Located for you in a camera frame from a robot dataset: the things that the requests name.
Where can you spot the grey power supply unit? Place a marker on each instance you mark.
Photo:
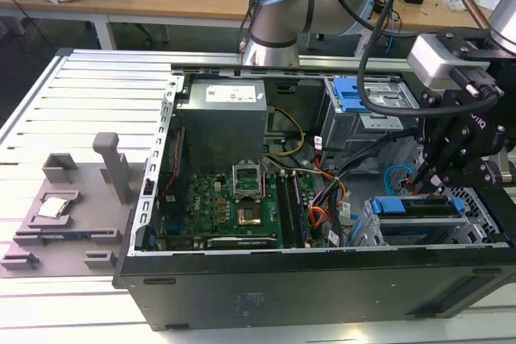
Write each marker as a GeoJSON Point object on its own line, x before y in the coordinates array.
{"type": "Point", "coordinates": [221, 134]}

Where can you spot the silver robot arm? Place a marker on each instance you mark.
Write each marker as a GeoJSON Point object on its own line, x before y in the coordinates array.
{"type": "Point", "coordinates": [274, 26]}

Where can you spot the black RAM stick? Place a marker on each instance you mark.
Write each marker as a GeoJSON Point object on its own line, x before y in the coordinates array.
{"type": "Point", "coordinates": [287, 211]}

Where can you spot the black PC case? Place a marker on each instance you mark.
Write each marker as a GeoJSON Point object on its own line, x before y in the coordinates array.
{"type": "Point", "coordinates": [282, 291]}

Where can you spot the black graphics card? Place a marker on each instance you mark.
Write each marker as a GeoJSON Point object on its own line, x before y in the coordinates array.
{"type": "Point", "coordinates": [242, 242]}

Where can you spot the grey parts rack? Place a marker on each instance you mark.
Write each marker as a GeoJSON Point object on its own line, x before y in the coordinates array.
{"type": "Point", "coordinates": [88, 207]}

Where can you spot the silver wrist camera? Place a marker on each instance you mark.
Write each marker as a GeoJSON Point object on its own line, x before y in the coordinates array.
{"type": "Point", "coordinates": [431, 60]}

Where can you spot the silver CPU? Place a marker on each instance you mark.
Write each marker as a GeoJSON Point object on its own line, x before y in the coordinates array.
{"type": "Point", "coordinates": [52, 207]}

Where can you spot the CPU socket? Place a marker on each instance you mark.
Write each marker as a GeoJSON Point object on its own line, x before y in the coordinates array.
{"type": "Point", "coordinates": [249, 216]}

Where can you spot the wooden desk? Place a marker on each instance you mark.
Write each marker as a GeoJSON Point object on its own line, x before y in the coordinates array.
{"type": "Point", "coordinates": [161, 1]}

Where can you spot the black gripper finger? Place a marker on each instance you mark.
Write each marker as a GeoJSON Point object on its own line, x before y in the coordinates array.
{"type": "Point", "coordinates": [467, 171]}
{"type": "Point", "coordinates": [429, 126]}

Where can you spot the blue drive bay latch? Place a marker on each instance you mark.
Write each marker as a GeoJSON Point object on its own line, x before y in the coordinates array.
{"type": "Point", "coordinates": [350, 96]}

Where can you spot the green motherboard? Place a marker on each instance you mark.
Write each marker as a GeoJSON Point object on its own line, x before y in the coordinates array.
{"type": "Point", "coordinates": [209, 203]}

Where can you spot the metal optical drive cage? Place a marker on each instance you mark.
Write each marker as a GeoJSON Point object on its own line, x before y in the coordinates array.
{"type": "Point", "coordinates": [342, 130]}

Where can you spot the metal disk bay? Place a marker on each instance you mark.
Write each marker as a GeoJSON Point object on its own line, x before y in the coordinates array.
{"type": "Point", "coordinates": [423, 231]}

